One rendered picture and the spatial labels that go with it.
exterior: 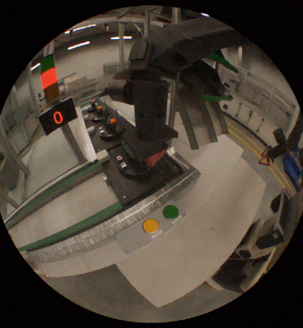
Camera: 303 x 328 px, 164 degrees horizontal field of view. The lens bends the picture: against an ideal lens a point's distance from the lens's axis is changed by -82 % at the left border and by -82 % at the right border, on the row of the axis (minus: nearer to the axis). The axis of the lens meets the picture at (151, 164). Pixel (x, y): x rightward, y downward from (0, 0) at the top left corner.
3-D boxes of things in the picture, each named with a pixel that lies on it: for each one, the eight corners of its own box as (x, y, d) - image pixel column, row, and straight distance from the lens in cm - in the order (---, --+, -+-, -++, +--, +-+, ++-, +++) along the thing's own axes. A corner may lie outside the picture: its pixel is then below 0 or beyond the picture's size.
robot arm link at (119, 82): (149, 36, 17) (182, 56, 23) (107, 51, 26) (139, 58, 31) (132, 114, 16) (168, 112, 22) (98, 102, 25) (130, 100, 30)
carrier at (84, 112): (111, 109, 97) (108, 95, 94) (84, 120, 94) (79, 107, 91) (104, 103, 119) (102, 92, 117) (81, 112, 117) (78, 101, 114)
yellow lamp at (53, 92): (59, 96, 35) (56, 81, 35) (45, 105, 37) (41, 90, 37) (61, 94, 40) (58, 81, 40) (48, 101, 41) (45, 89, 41)
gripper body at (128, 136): (121, 142, 25) (116, 110, 21) (159, 127, 29) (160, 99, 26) (137, 160, 20) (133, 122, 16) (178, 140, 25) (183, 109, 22)
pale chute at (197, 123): (210, 142, 55) (218, 142, 52) (190, 150, 46) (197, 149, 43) (190, 88, 60) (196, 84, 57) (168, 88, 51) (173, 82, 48)
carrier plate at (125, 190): (181, 171, 43) (182, 167, 41) (123, 207, 36) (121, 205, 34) (145, 138, 55) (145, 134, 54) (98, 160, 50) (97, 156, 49)
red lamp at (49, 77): (56, 81, 35) (54, 67, 36) (41, 90, 37) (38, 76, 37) (58, 81, 40) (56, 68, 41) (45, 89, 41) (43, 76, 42)
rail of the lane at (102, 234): (194, 187, 51) (202, 172, 43) (42, 263, 74) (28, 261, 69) (185, 178, 53) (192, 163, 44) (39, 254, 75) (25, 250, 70)
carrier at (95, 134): (144, 136, 56) (142, 113, 50) (97, 158, 51) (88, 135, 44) (123, 119, 75) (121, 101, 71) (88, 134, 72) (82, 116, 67)
